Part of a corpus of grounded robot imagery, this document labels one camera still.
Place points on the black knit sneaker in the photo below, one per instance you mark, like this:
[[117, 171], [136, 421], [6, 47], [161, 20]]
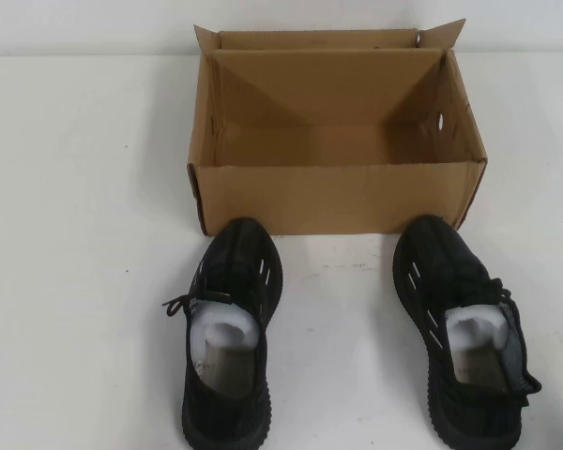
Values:
[[438, 253], [237, 253]]

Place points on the brown cardboard shoe box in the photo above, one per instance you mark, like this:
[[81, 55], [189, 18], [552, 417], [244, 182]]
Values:
[[338, 197]]

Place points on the white foam shoe stuffing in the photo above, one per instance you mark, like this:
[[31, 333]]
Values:
[[474, 321], [225, 323]]

